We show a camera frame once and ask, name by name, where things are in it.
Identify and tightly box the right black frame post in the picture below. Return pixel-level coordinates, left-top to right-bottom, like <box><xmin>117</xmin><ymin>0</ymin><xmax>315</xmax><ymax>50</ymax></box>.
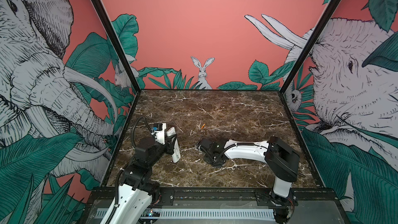
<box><xmin>279</xmin><ymin>0</ymin><xmax>341</xmax><ymax>94</ymax></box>

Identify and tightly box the left black frame post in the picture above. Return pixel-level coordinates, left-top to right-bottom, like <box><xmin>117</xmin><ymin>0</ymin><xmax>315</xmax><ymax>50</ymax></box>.
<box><xmin>90</xmin><ymin>0</ymin><xmax>141</xmax><ymax>95</ymax></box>

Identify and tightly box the black frame post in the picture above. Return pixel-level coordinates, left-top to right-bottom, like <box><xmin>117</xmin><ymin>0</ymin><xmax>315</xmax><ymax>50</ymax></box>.
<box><xmin>279</xmin><ymin>0</ymin><xmax>341</xmax><ymax>94</ymax></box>
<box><xmin>90</xmin><ymin>0</ymin><xmax>141</xmax><ymax>95</ymax></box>

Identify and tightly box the white slotted cable duct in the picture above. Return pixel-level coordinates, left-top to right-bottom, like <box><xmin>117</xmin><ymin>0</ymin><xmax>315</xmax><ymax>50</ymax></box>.
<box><xmin>94</xmin><ymin>208</ymin><xmax>276</xmax><ymax>220</ymax></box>

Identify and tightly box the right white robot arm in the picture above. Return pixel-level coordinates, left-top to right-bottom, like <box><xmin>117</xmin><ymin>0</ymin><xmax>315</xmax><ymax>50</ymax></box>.
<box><xmin>197</xmin><ymin>136</ymin><xmax>300</xmax><ymax>206</ymax></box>

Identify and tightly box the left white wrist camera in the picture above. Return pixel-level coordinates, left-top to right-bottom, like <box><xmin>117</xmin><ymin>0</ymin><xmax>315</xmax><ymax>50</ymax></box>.
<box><xmin>152</xmin><ymin>123</ymin><xmax>166</xmax><ymax>145</ymax></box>

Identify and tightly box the small green circuit board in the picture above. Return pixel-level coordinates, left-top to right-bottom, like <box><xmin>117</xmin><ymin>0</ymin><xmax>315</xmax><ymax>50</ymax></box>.
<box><xmin>141</xmin><ymin>208</ymin><xmax>161</xmax><ymax>219</ymax></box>

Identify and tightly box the white remote control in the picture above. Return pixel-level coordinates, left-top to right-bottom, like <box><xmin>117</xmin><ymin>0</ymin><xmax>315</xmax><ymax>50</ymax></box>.
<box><xmin>166</xmin><ymin>127</ymin><xmax>181</xmax><ymax>163</ymax></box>

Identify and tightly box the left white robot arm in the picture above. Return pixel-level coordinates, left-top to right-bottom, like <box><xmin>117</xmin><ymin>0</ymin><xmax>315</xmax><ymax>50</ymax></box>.
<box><xmin>101</xmin><ymin>116</ymin><xmax>181</xmax><ymax>224</ymax></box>

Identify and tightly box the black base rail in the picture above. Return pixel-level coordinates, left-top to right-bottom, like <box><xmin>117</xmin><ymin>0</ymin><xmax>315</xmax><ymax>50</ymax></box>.
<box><xmin>86</xmin><ymin>187</ymin><xmax>340</xmax><ymax>207</ymax></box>

